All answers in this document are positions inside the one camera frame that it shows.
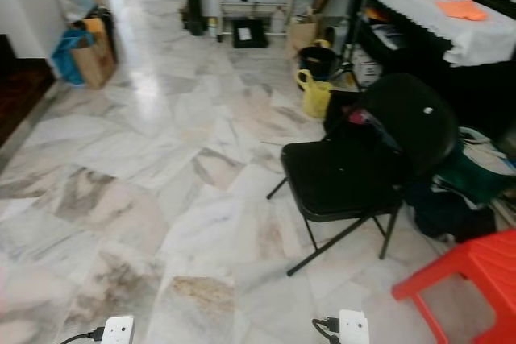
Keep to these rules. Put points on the large brown paper bag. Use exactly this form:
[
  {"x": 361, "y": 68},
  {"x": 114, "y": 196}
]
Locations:
[{"x": 94, "y": 64}]

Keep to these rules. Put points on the blue bag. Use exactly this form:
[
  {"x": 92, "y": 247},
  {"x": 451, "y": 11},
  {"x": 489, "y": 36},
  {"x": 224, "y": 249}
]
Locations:
[{"x": 64, "y": 55}]

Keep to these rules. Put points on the red plastic stool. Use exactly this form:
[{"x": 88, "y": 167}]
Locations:
[{"x": 472, "y": 267}]

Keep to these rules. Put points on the black piano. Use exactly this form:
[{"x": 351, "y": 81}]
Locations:
[{"x": 419, "y": 74}]

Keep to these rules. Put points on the green bag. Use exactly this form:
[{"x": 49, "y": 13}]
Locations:
[{"x": 472, "y": 176}]

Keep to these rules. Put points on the black box with white label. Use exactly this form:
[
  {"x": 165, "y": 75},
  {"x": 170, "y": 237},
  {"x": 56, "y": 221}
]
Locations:
[{"x": 248, "y": 34}]

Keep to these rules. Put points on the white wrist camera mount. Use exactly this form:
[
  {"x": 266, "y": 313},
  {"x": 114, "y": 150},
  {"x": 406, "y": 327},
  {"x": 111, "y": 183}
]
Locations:
[
  {"x": 118, "y": 331},
  {"x": 353, "y": 328}
]

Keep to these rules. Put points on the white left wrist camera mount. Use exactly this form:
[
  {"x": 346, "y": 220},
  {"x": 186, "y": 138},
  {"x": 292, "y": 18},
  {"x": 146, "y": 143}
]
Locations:
[{"x": 118, "y": 331}]

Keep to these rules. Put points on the small brown paper bag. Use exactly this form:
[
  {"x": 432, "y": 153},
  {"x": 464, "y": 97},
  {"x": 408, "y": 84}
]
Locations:
[{"x": 301, "y": 35}]

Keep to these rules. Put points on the dark clothes bundle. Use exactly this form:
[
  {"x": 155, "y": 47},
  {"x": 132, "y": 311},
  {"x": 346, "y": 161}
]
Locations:
[{"x": 447, "y": 213}]

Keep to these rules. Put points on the dark brown wooden cabinet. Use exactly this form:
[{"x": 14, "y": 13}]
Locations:
[{"x": 20, "y": 90}]

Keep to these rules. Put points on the black bucket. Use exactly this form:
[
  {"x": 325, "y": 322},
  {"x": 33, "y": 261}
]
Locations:
[{"x": 318, "y": 60}]

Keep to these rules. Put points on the orange cloth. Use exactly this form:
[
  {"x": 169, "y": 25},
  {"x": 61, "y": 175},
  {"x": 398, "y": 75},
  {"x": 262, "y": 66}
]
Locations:
[{"x": 461, "y": 10}]

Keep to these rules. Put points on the black folding chair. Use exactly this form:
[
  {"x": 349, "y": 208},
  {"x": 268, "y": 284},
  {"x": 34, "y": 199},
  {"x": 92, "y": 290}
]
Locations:
[{"x": 339, "y": 175}]

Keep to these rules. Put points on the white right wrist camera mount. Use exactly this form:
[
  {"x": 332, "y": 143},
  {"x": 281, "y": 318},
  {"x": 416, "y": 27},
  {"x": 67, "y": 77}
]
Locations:
[{"x": 353, "y": 328}]

